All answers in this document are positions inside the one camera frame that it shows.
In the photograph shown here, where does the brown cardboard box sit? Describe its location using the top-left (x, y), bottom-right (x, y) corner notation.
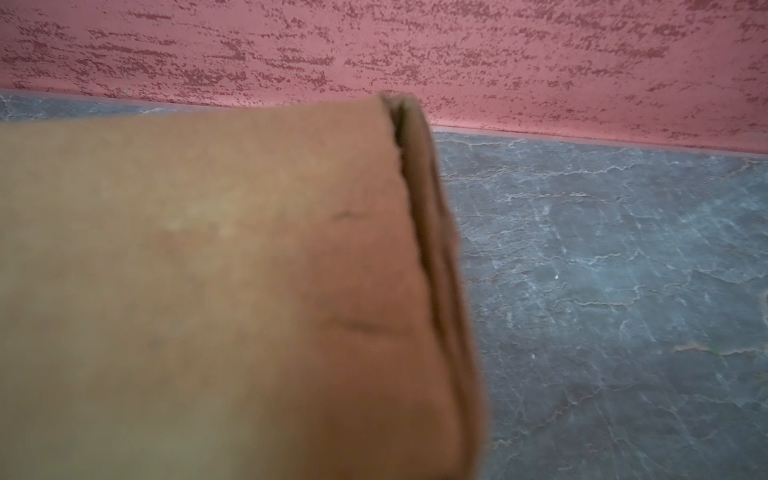
top-left (1, 96), bottom-right (487, 479)

